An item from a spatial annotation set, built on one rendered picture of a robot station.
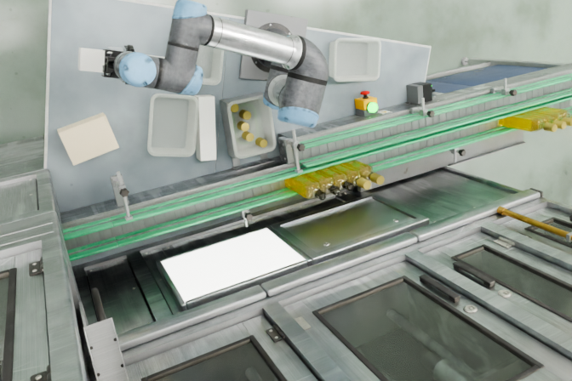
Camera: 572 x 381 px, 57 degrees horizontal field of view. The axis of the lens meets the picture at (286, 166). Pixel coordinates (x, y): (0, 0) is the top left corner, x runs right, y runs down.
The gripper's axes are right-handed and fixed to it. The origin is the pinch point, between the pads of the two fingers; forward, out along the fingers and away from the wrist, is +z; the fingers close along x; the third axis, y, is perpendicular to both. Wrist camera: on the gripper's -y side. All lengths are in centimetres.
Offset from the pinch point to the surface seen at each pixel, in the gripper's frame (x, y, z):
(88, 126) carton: 22.8, 6.3, 27.5
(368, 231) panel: 48, -82, -16
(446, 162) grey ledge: 30, -148, 22
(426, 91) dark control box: 0, -133, 27
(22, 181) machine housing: 42, 26, 29
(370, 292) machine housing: 57, -66, -42
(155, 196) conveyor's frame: 47, -17, 26
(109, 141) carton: 27.7, -0.8, 27.5
